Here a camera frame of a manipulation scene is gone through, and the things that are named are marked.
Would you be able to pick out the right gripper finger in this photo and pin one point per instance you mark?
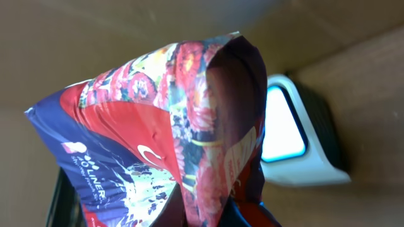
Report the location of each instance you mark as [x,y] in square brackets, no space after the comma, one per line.
[65,209]

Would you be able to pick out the purple red sachet pack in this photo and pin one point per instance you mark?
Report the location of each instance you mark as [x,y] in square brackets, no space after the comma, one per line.
[171,138]

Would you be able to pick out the white barcode scanner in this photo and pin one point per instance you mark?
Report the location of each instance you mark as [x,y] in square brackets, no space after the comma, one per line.
[301,146]

